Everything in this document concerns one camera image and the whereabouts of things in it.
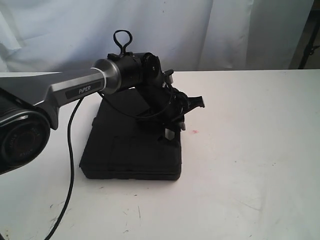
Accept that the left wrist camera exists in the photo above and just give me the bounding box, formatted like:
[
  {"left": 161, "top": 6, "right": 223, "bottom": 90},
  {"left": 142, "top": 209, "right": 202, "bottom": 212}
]
[{"left": 163, "top": 69, "right": 174, "bottom": 85}]

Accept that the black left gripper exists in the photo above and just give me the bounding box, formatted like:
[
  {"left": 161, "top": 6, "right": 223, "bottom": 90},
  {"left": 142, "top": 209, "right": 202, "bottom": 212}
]
[{"left": 136, "top": 87, "right": 205, "bottom": 144}]

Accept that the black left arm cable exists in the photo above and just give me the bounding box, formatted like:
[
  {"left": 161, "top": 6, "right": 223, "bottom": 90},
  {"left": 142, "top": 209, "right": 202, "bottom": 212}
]
[{"left": 42, "top": 29, "right": 191, "bottom": 240}]

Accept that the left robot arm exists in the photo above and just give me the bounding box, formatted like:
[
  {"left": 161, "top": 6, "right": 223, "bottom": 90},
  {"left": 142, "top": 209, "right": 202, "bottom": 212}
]
[{"left": 0, "top": 52, "right": 205, "bottom": 174}]

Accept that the black plastic carrying case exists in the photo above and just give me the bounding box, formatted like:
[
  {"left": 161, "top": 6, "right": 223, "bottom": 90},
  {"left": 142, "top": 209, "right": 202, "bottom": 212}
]
[{"left": 79, "top": 88, "right": 182, "bottom": 181}]

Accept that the white backdrop curtain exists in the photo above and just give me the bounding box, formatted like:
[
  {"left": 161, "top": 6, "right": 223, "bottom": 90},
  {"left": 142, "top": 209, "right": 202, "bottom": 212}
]
[{"left": 0, "top": 0, "right": 313, "bottom": 72}]

